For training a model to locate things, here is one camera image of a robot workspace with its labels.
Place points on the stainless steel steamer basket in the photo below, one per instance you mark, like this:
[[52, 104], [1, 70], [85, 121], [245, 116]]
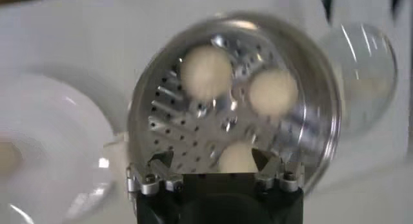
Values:
[[180, 125]]

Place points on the white steamed baozi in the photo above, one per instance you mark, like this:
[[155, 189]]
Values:
[[272, 91], [206, 72], [6, 157], [237, 160]]

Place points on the white round plate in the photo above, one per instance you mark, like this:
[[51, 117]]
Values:
[[64, 131]]

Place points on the round glass pot lid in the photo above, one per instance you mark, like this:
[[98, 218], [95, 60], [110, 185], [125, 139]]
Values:
[[368, 83]]

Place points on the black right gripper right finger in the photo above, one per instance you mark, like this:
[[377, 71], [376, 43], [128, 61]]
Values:
[[274, 175]]

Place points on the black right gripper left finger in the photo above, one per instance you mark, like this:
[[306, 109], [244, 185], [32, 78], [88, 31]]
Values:
[[155, 180]]

